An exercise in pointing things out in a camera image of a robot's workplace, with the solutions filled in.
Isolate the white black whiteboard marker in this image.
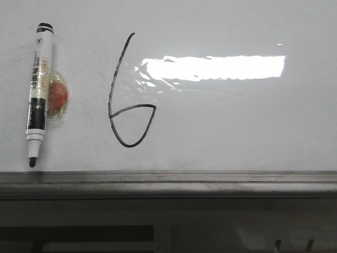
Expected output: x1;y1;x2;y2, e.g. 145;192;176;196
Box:
26;22;54;168

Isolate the white glossy whiteboard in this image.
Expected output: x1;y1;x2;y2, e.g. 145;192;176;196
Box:
1;1;336;172

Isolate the grey metal whiteboard tray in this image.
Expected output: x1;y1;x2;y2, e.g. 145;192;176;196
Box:
1;171;336;200

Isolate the red magnet under tape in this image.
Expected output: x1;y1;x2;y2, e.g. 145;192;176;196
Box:
47;71;71;128

